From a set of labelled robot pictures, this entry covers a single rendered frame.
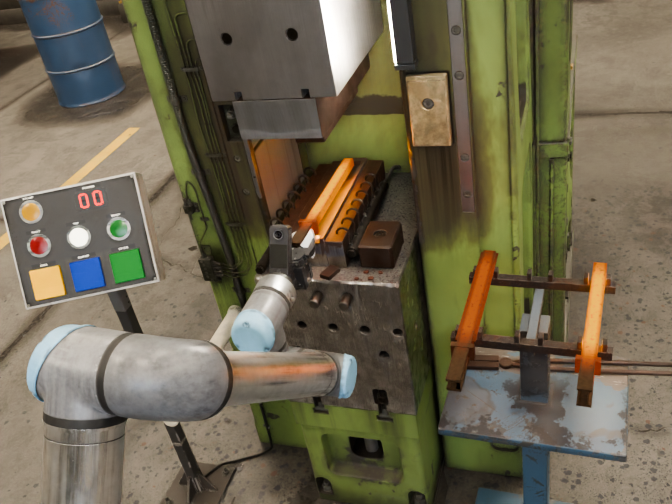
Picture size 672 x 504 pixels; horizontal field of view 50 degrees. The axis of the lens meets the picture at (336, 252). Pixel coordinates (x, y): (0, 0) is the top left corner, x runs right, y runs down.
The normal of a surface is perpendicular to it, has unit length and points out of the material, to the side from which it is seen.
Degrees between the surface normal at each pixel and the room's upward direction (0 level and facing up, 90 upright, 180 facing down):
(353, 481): 90
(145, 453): 0
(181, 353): 36
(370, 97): 90
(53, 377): 56
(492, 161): 90
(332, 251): 90
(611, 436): 0
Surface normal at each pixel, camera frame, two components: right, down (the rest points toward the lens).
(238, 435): -0.16, -0.82
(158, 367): 0.33, -0.37
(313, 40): -0.29, 0.58
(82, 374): -0.38, -0.07
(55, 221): 0.04, 0.05
